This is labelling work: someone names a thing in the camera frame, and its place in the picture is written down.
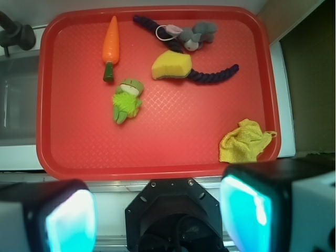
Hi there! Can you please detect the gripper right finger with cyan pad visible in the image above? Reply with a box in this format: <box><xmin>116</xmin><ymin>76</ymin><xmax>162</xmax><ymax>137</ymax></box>
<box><xmin>219</xmin><ymin>159</ymin><xmax>335</xmax><ymax>251</ymax></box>

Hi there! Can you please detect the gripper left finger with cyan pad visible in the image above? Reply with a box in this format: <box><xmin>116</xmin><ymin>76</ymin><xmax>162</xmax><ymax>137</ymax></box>
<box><xmin>1</xmin><ymin>180</ymin><xmax>98</xmax><ymax>251</ymax></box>

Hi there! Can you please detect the yellow cloth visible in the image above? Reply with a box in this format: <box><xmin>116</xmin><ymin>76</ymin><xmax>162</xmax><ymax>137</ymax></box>
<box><xmin>218</xmin><ymin>119</ymin><xmax>277</xmax><ymax>164</ymax></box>

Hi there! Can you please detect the green plush frog toy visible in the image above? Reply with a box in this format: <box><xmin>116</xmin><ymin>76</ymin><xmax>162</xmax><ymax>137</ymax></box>
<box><xmin>112</xmin><ymin>79</ymin><xmax>144</xmax><ymax>125</ymax></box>

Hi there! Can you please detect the red plastic tray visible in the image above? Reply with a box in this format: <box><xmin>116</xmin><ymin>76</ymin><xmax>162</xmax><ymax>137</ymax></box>
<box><xmin>36</xmin><ymin>6</ymin><xmax>280</xmax><ymax>181</ymax></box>

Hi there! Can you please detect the grey metal sink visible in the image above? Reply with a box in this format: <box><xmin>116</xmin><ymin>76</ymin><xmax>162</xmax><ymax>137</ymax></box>
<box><xmin>1</xmin><ymin>50</ymin><xmax>39</xmax><ymax>146</ymax></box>

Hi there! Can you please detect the orange toy carrot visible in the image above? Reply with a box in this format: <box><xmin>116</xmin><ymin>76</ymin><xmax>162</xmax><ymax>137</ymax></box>
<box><xmin>102</xmin><ymin>16</ymin><xmax>120</xmax><ymax>82</ymax></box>

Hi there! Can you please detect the yellow sponge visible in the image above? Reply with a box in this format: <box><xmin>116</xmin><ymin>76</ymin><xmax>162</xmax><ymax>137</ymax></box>
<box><xmin>151</xmin><ymin>50</ymin><xmax>193</xmax><ymax>80</ymax></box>

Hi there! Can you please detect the dark grey faucet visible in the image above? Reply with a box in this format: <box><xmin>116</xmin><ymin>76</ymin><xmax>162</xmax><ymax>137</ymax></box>
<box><xmin>1</xmin><ymin>12</ymin><xmax>36</xmax><ymax>58</ymax></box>

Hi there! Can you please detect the grey plush mouse toy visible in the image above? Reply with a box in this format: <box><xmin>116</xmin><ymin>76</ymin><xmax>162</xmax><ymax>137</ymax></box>
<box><xmin>155</xmin><ymin>22</ymin><xmax>218</xmax><ymax>51</ymax></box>

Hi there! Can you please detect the black octagonal mount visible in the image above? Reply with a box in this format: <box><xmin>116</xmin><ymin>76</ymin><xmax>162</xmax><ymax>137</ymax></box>
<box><xmin>125</xmin><ymin>178</ymin><xmax>228</xmax><ymax>251</ymax></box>

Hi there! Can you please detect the dark purple rope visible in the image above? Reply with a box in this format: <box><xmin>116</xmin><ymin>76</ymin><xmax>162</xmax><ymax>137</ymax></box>
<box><xmin>132</xmin><ymin>14</ymin><xmax>240</xmax><ymax>86</ymax></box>

